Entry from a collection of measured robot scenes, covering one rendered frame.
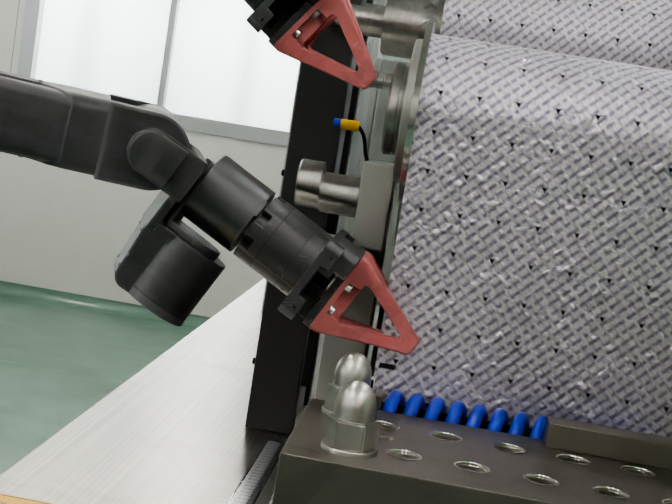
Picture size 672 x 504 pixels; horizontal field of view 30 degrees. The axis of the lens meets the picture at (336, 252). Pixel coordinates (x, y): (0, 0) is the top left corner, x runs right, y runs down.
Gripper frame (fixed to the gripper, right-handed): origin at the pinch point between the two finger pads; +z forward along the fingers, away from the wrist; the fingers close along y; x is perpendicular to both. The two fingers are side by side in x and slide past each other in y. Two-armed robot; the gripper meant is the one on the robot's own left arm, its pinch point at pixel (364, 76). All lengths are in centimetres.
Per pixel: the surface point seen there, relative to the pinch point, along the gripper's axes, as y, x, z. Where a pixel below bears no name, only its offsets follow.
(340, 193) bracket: -0.7, -8.1, 5.5
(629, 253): 7.0, 6.0, 23.5
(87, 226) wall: -539, -212, -77
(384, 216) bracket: 0.1, -6.6, 9.3
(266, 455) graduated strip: -14.8, -33.6, 19.0
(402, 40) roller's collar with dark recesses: -22.1, 3.0, -1.2
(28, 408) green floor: -323, -202, -17
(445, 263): 7.5, -4.5, 14.8
